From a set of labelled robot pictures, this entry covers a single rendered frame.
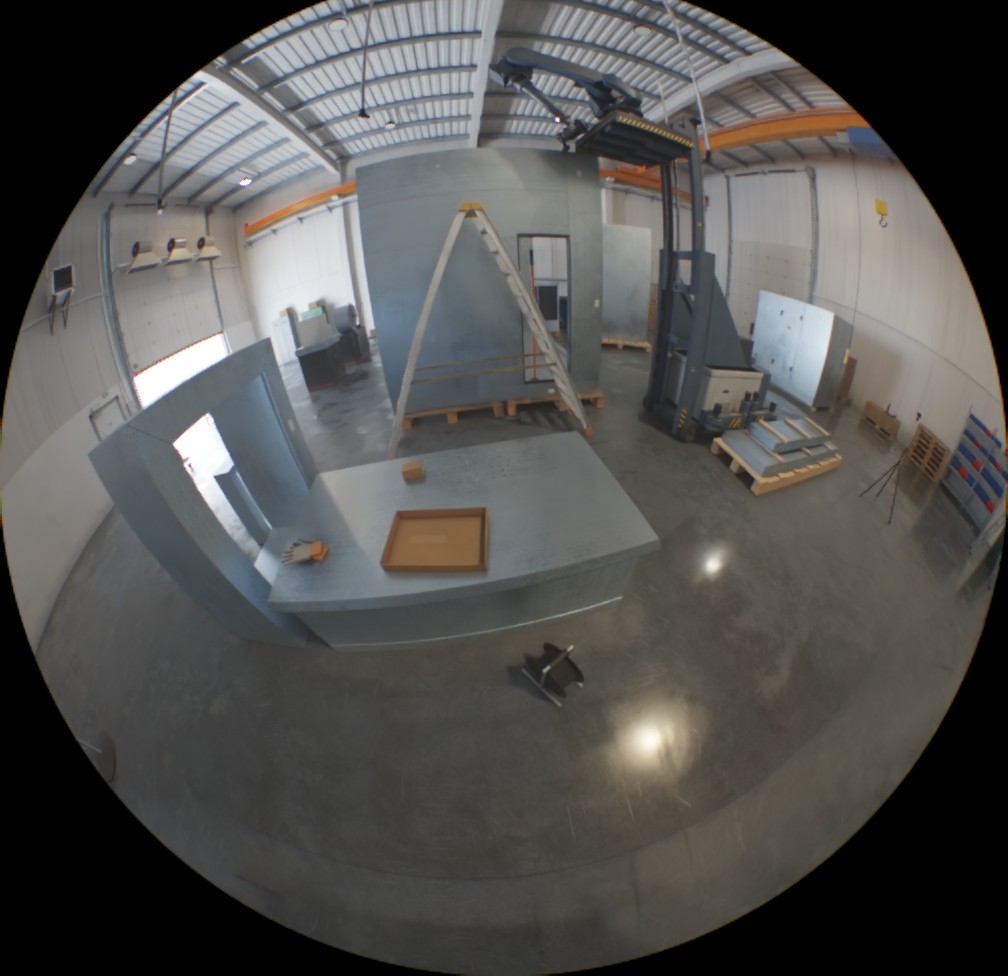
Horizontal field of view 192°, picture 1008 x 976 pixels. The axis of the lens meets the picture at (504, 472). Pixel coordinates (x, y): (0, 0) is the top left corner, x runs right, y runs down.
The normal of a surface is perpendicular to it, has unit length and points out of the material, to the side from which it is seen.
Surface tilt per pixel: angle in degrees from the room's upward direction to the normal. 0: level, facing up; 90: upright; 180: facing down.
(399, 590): 0
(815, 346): 90
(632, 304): 90
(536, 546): 0
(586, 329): 90
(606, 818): 0
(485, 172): 90
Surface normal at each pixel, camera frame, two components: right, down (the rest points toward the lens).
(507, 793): -0.06, -0.80
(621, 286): -0.21, 0.59
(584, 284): 0.14, 0.59
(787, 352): -0.99, 0.13
